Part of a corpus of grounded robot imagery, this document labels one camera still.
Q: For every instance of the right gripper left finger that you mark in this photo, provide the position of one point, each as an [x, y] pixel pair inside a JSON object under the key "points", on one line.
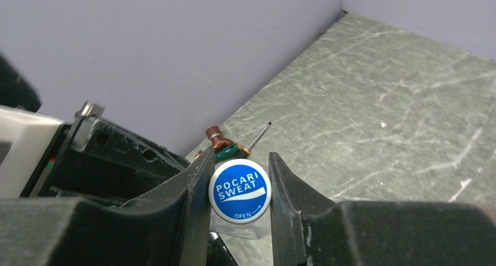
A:
{"points": [[168, 225]]}

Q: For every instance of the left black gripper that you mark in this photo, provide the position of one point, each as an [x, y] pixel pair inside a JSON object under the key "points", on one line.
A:
{"points": [[96, 159]]}

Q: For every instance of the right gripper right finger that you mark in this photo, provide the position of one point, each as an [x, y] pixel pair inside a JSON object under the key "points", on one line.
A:
{"points": [[308, 228]]}

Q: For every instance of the yellow black screwdriver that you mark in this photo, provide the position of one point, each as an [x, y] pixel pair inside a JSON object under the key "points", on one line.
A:
{"points": [[245, 152]]}

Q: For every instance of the clear bottle blue white cap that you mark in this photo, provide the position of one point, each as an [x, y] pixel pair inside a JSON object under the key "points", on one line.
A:
{"points": [[255, 230]]}

